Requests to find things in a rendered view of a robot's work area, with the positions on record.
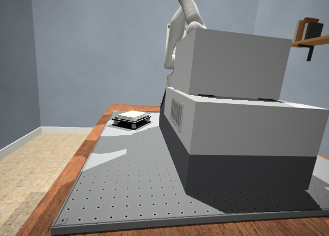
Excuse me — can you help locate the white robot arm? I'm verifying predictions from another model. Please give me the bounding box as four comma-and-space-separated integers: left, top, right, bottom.
163, 0, 206, 87

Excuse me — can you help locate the cream rectangular well plate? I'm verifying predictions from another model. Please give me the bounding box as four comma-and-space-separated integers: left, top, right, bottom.
118, 111, 147, 121

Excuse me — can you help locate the black rectangular frame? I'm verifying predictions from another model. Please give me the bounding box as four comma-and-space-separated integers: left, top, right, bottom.
112, 115, 151, 130

